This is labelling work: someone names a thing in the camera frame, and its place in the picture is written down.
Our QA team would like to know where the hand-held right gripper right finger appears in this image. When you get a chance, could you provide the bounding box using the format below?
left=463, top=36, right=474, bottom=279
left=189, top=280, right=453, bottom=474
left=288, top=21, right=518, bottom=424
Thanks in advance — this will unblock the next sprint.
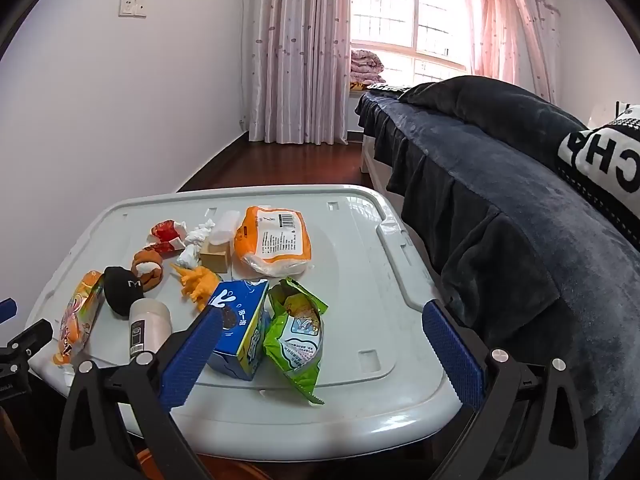
left=421, top=299, right=591, bottom=480

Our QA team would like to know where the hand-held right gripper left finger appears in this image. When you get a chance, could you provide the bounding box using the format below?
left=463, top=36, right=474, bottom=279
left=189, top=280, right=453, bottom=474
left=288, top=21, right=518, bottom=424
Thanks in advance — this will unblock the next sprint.
left=56, top=305, right=224, bottom=480

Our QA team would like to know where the orange white sock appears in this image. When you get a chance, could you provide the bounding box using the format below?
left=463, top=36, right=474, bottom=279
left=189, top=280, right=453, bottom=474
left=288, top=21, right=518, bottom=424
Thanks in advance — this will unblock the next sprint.
left=131, top=249, right=164, bottom=291

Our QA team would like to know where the orange white bread packet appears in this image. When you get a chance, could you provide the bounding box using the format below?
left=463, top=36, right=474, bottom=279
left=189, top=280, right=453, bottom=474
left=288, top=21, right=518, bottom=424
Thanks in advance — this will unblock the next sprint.
left=233, top=205, right=314, bottom=278

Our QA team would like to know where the orange snack packet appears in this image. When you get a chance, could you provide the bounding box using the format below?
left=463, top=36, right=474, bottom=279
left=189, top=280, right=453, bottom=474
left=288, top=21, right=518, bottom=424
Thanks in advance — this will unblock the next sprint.
left=53, top=270, right=106, bottom=367

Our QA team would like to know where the blue cookie box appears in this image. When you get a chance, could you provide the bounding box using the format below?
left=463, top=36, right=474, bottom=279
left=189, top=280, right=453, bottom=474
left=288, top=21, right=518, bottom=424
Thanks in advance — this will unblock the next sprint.
left=206, top=280, right=272, bottom=382

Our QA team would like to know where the white plastic bottle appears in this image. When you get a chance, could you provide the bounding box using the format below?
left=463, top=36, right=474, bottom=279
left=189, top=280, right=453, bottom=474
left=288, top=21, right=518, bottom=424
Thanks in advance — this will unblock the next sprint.
left=128, top=297, right=172, bottom=361

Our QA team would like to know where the yellow toy dinosaur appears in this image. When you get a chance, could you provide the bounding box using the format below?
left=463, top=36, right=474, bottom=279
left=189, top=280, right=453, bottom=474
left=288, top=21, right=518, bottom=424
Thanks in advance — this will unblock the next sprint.
left=171, top=262, right=222, bottom=313

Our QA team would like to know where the black sock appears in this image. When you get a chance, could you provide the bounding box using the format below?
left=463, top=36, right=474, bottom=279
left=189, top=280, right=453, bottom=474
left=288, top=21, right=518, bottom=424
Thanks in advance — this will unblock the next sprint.
left=102, top=266, right=144, bottom=317

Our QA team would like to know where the small brown cardboard box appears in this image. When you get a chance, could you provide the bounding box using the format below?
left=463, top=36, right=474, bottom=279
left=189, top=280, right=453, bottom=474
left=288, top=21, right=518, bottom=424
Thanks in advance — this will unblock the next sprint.
left=200, top=239, right=232, bottom=275

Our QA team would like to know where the green snack packet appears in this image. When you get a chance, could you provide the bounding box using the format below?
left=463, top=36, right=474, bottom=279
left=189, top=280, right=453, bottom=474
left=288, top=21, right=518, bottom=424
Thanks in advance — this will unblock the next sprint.
left=263, top=277, right=329, bottom=407

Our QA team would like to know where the orange plastic basin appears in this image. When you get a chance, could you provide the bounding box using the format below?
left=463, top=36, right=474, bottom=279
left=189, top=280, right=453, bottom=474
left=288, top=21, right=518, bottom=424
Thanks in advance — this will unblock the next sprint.
left=134, top=449, right=162, bottom=480

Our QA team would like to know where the white plastic table top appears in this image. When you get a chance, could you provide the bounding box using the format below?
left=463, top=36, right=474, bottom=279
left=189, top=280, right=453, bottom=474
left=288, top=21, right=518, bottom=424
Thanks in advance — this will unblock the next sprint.
left=25, top=184, right=463, bottom=461

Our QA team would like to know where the red white wrapper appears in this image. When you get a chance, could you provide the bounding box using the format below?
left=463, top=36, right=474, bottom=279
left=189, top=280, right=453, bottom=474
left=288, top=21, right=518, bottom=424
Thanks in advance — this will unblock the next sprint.
left=146, top=219, right=188, bottom=256

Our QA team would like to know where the person in dark sleeve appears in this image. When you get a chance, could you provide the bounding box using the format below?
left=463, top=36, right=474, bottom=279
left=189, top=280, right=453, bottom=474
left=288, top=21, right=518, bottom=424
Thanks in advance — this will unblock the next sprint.
left=354, top=76, right=640, bottom=480

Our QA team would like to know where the black white lettered pillow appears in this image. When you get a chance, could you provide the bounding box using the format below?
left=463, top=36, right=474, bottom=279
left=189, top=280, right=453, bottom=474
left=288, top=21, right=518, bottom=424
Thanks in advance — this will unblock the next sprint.
left=555, top=105, right=640, bottom=252

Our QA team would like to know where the folded pink quilt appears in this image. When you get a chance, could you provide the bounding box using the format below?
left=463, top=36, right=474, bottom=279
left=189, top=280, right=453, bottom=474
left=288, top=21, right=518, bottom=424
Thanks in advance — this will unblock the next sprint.
left=350, top=49, right=386, bottom=84

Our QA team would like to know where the pink dotted curtain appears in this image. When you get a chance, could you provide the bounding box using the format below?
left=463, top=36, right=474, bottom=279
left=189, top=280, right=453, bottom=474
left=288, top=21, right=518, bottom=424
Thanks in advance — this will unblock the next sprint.
left=242, top=0, right=353, bottom=145

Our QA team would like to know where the pink sheer curtain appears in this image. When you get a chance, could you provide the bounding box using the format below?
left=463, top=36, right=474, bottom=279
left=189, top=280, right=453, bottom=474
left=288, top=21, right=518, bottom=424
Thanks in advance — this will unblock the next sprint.
left=470, top=0, right=560, bottom=106

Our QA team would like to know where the window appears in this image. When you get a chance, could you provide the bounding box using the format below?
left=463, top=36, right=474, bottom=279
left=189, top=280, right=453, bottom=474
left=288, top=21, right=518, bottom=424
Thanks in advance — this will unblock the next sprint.
left=350, top=0, right=501, bottom=77

